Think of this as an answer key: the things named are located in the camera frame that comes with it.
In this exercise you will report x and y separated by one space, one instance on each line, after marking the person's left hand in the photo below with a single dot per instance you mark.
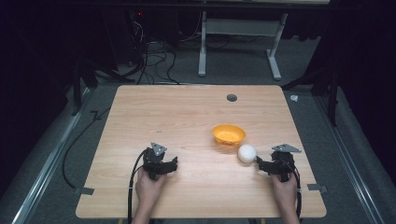
149 188

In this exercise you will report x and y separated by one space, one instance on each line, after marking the grey metal table bracket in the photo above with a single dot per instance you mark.
317 188
84 190

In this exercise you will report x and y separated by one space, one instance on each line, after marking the white ball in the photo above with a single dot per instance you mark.
247 153

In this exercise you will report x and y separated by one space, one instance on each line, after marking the person's right hand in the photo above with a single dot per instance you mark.
285 191

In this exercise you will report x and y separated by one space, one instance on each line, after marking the orange plastic bowl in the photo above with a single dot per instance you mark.
229 134

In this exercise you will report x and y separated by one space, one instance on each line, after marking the white metal desk frame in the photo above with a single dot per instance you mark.
202 46

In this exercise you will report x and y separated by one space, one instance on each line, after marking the crumpled white paper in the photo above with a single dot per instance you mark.
294 98

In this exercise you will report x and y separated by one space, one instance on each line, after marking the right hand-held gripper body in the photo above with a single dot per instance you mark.
283 165

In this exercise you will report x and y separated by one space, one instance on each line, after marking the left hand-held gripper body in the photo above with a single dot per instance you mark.
154 161

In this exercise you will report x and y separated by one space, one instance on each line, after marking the silver floor rail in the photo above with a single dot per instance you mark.
351 171
46 171

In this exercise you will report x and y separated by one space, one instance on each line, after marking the black metal stand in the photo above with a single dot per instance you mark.
333 93
77 87

